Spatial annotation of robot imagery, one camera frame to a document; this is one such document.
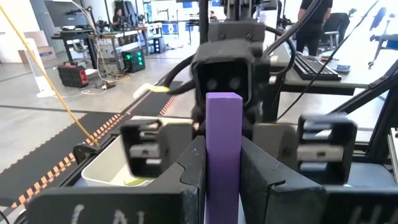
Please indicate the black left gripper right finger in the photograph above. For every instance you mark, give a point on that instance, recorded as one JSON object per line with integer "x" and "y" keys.
{"x": 280, "y": 202}

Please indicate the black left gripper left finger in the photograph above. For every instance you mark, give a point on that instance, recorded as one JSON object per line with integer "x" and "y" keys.
{"x": 161, "y": 199}

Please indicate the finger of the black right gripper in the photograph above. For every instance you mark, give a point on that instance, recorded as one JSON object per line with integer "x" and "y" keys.
{"x": 146, "y": 149}
{"x": 326, "y": 149}

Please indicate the purple rectangular block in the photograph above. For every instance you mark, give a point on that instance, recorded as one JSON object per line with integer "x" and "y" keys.
{"x": 224, "y": 149}

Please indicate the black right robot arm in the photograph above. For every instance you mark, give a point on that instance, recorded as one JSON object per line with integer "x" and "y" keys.
{"x": 236, "y": 31}

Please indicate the yellow-green block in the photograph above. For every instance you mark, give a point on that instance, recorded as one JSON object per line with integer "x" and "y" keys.
{"x": 136, "y": 182}

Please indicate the white plastic bin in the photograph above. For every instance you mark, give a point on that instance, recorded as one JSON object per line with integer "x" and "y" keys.
{"x": 105, "y": 168}

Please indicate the black clamp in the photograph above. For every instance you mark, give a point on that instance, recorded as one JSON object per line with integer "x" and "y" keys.
{"x": 84, "y": 152}

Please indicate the grey desk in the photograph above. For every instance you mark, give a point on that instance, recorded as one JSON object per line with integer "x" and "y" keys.
{"x": 357, "y": 77}

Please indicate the black keyboard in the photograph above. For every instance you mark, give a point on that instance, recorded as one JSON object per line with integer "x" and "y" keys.
{"x": 314, "y": 67}

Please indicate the black box with green lights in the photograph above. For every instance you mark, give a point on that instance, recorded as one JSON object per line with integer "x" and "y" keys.
{"x": 133, "y": 60}

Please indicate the person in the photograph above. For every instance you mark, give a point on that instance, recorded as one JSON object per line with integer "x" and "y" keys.
{"x": 312, "y": 25}
{"x": 213, "y": 16}
{"x": 118, "y": 18}

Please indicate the black and red box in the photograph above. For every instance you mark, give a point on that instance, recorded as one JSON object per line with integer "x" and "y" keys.
{"x": 71, "y": 74}

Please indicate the black floor mat orange stripes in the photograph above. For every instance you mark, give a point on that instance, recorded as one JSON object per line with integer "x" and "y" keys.
{"x": 40, "y": 161}

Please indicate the blue office chair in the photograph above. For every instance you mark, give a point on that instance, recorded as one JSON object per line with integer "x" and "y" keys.
{"x": 387, "y": 40}

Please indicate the black office chair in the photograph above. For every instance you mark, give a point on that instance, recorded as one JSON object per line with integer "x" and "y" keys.
{"x": 337, "y": 25}

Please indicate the white tower fan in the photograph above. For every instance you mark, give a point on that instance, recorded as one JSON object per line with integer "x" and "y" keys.
{"x": 38, "y": 71}

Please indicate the black standing desk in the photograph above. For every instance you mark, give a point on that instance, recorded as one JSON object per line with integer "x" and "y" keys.
{"x": 74, "y": 35}

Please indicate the cardboard box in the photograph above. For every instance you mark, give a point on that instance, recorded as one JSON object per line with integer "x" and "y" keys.
{"x": 46, "y": 53}

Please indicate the black desk monitor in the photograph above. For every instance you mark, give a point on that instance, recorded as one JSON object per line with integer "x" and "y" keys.
{"x": 66, "y": 12}

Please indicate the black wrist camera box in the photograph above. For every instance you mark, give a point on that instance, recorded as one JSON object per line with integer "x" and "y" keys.
{"x": 224, "y": 65}

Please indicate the black aluminium table frame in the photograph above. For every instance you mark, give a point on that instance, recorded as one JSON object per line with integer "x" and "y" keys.
{"x": 385, "y": 118}

